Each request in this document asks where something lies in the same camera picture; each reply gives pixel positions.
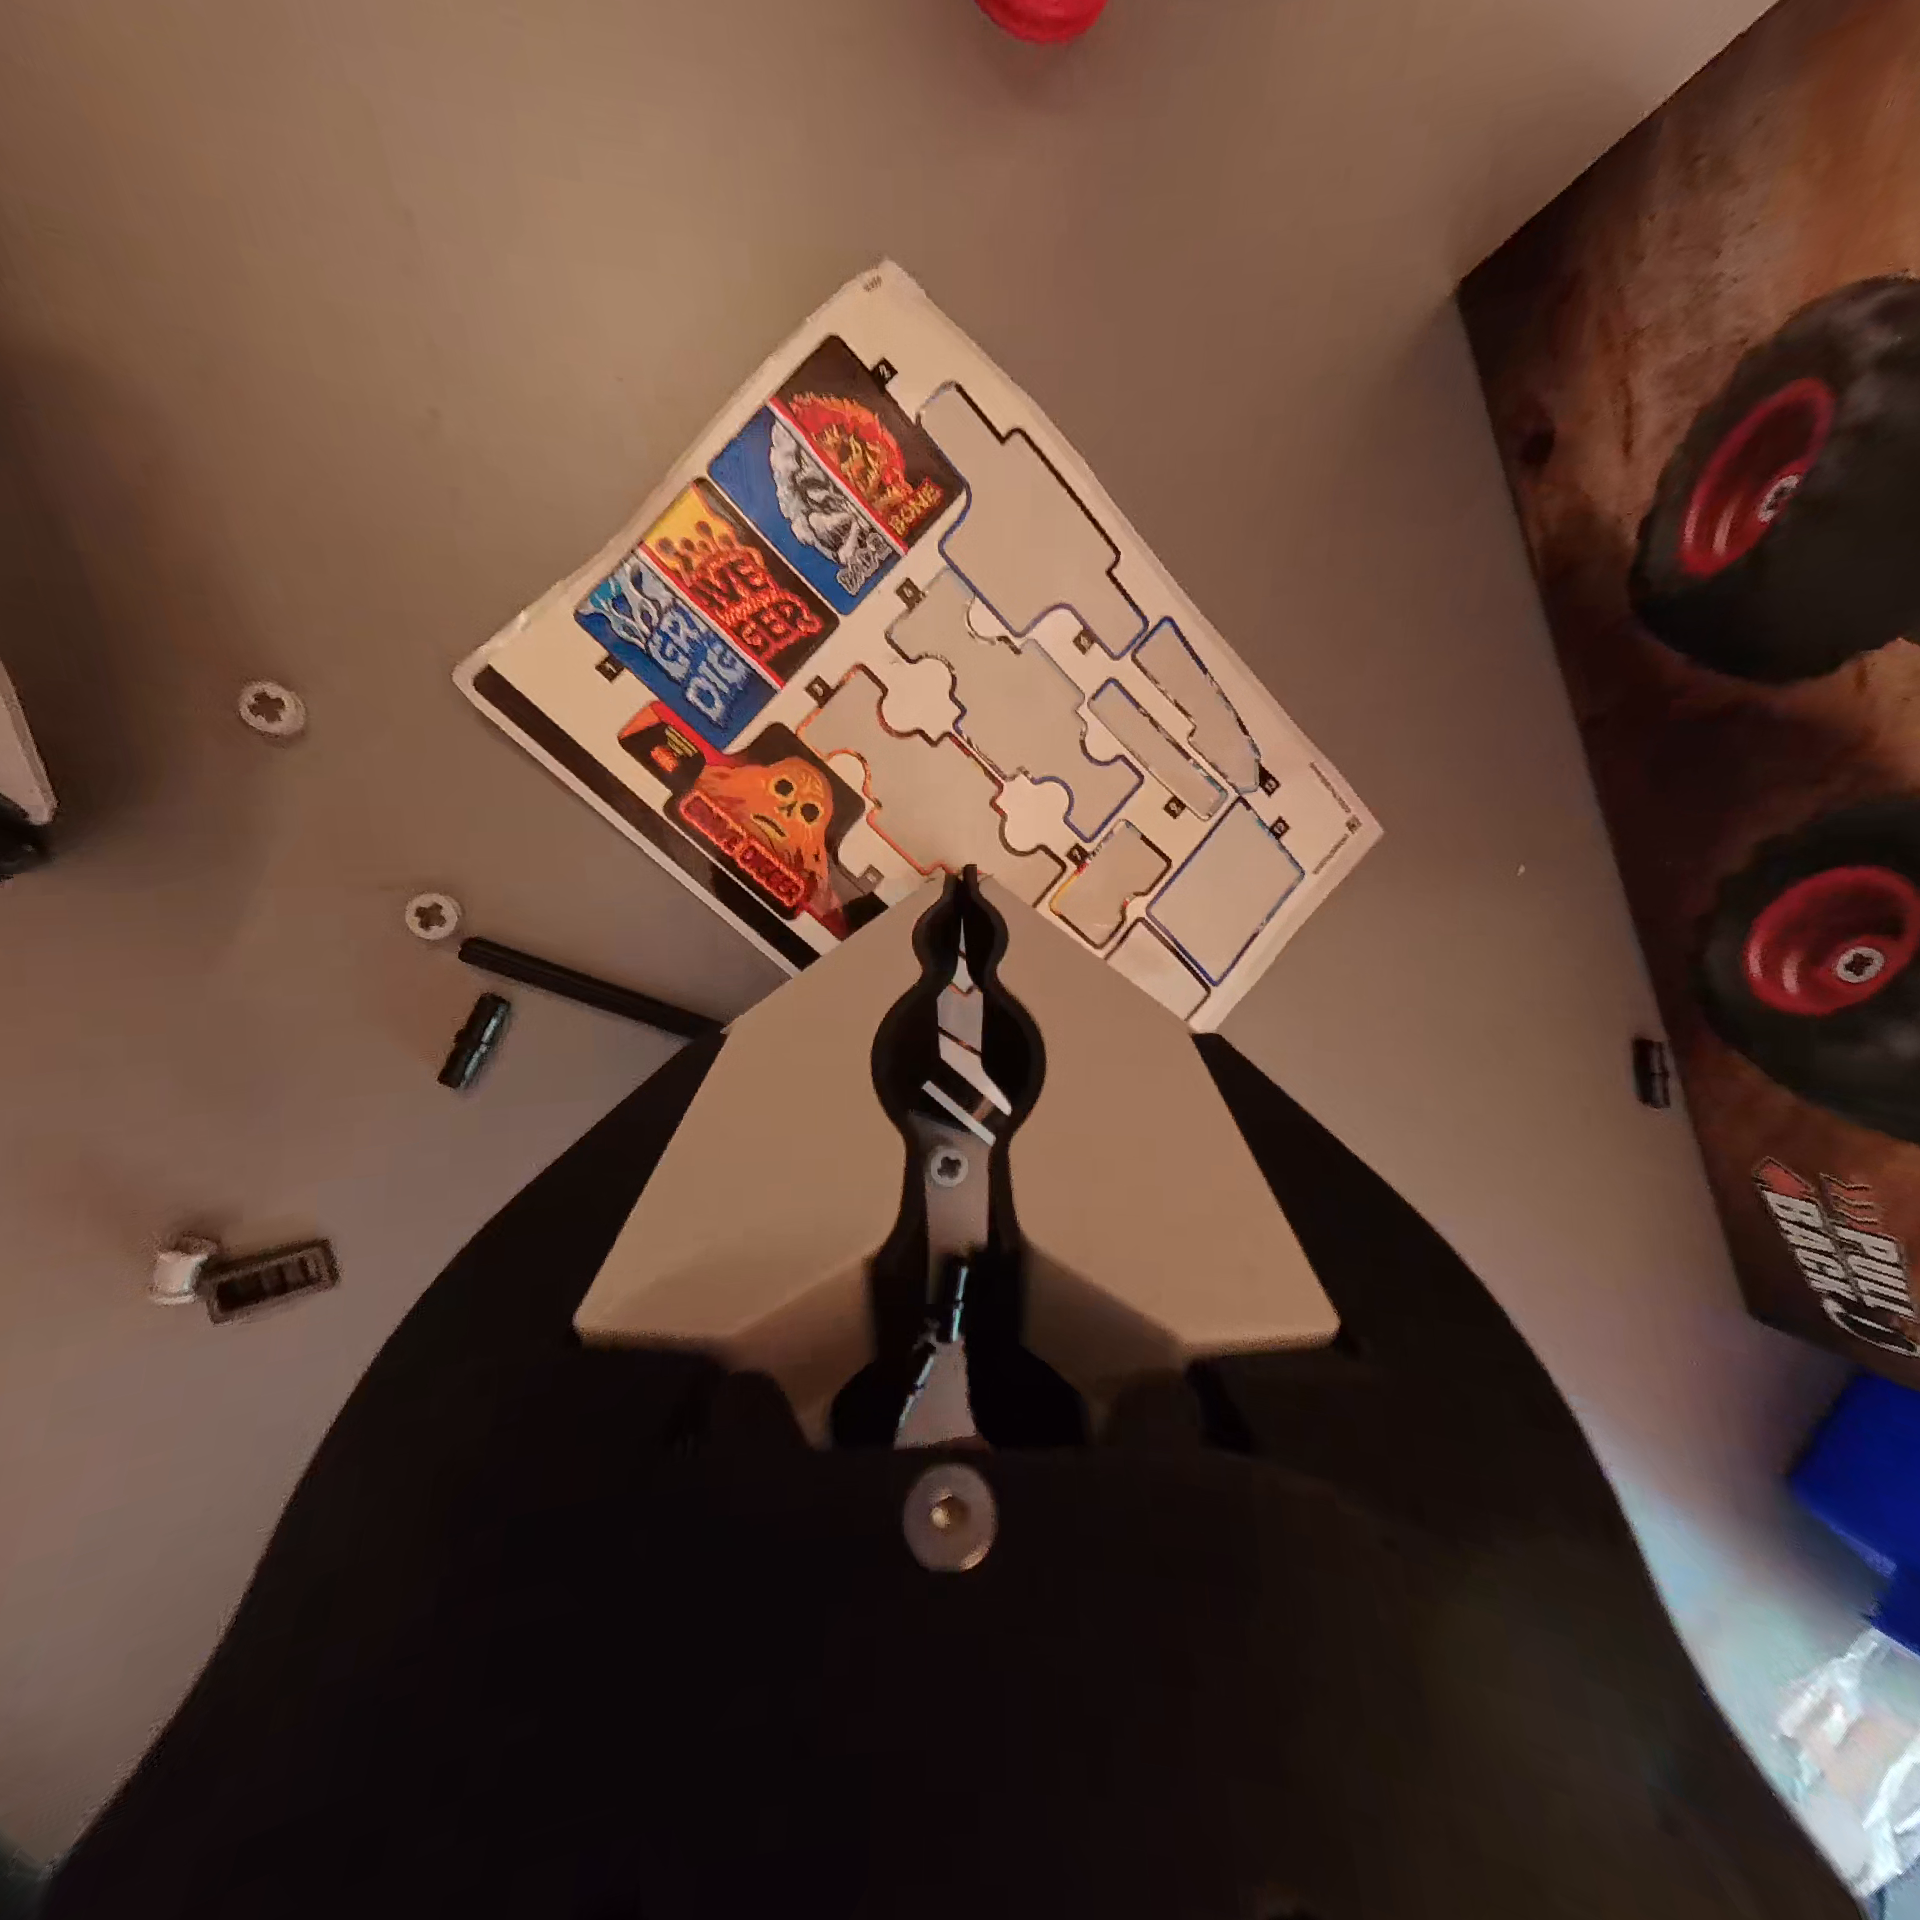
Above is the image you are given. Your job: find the grey desk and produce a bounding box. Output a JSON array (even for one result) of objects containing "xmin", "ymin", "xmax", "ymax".
[{"xmin": 0, "ymin": 0, "xmax": 1920, "ymax": 1877}]

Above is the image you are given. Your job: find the long black toy axle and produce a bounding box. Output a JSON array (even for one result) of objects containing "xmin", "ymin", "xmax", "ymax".
[{"xmin": 455, "ymin": 934, "xmax": 724, "ymax": 1039}]

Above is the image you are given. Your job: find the black toy grille slope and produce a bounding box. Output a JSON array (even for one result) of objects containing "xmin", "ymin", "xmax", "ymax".
[{"xmin": 201, "ymin": 1237, "xmax": 344, "ymax": 1325}]

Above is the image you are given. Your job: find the blue plastic bin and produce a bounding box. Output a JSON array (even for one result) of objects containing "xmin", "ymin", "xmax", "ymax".
[{"xmin": 1784, "ymin": 1370, "xmax": 1920, "ymax": 1624}]

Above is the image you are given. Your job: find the clear plastic bag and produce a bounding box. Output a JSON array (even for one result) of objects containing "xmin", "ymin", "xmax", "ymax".
[{"xmin": 1768, "ymin": 1626, "xmax": 1920, "ymax": 1895}]

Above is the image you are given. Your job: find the sticker sheet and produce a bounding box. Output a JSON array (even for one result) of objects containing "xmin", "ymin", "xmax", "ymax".
[{"xmin": 452, "ymin": 256, "xmax": 1386, "ymax": 1034}]

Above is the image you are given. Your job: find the toy truck set box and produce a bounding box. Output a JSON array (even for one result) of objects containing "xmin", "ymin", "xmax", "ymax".
[{"xmin": 1456, "ymin": 0, "xmax": 1920, "ymax": 1359}]

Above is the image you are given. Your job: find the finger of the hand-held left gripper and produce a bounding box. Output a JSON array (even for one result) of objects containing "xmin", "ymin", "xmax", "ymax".
[{"xmin": 0, "ymin": 656, "xmax": 60, "ymax": 828}]

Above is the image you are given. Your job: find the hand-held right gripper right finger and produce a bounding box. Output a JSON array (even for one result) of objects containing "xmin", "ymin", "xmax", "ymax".
[{"xmin": 960, "ymin": 863, "xmax": 1343, "ymax": 1449}]

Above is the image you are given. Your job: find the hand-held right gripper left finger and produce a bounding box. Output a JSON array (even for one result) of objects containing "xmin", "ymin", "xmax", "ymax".
[{"xmin": 573, "ymin": 866, "xmax": 970, "ymax": 1449}]

